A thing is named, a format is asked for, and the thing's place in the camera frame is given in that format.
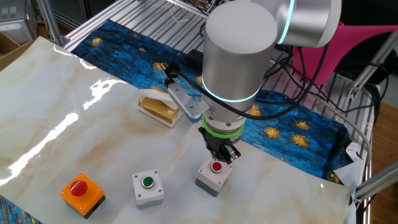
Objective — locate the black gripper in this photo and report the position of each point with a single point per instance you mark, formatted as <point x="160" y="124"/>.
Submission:
<point x="217" y="143"/>

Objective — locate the white box red button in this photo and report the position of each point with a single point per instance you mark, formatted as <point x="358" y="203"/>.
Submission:
<point x="211" y="180"/>

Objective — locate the white box green button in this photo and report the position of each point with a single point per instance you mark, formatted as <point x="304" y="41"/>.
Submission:
<point x="149" y="194"/>

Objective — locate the orange box red mushroom button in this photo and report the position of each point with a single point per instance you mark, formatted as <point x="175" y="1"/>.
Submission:
<point x="93" y="194"/>

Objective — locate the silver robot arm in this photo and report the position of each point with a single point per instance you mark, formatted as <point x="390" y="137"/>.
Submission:
<point x="236" y="62"/>

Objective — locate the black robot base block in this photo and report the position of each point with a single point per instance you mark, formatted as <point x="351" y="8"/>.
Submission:
<point x="194" y="59"/>

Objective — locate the white tissue sheet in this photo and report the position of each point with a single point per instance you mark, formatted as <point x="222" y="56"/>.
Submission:
<point x="164" y="101"/>

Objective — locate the gold tissue box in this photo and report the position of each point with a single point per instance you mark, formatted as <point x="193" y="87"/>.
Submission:
<point x="155" y="109"/>

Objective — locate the white cloth label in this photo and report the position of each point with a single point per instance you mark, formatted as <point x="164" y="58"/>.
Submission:
<point x="354" y="152"/>

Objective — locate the glossy marble pattern sheet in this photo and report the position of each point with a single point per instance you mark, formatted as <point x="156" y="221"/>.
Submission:
<point x="93" y="140"/>

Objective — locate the blue starry painting cloth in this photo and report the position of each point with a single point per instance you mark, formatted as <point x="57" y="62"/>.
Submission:
<point x="130" y="53"/>

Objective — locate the pink plastic watering can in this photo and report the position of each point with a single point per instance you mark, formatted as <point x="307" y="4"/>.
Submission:
<point x="342" y="56"/>

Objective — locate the open cardboard box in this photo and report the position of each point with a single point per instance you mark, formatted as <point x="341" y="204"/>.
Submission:
<point x="12" y="51"/>

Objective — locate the grey metal cabinet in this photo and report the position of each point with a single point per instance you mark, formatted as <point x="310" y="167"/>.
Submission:
<point x="15" y="25"/>

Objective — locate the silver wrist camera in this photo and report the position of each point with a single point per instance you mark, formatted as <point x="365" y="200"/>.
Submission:
<point x="186" y="102"/>

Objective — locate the aluminium frame post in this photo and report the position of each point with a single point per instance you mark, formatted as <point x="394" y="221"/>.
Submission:
<point x="49" y="21"/>
<point x="379" y="182"/>
<point x="370" y="68"/>

